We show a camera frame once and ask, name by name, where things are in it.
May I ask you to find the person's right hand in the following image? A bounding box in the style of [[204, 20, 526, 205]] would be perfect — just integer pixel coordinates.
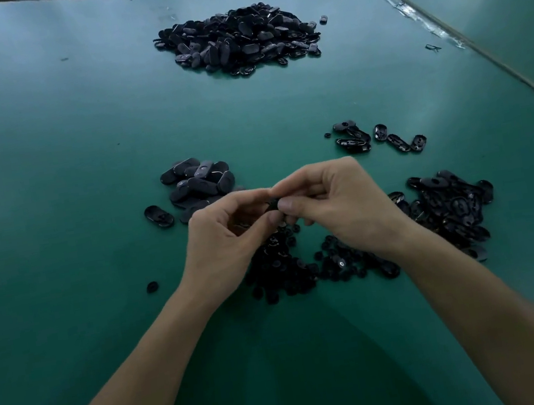
[[265, 148, 424, 277]]

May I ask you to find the pile of small black buttons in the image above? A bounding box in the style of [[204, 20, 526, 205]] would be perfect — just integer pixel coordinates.
[[235, 203, 405, 309]]

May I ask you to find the person's left forearm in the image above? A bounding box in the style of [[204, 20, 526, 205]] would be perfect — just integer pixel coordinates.
[[5, 279, 236, 405]]

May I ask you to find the person's left hand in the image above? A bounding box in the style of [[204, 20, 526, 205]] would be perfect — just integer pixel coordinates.
[[167, 185, 297, 316]]

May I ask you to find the person's right forearm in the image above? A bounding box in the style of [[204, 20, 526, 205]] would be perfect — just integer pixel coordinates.
[[389, 208, 534, 405]]

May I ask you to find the pile of black oval shells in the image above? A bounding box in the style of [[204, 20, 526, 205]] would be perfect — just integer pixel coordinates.
[[331, 100, 505, 281]]

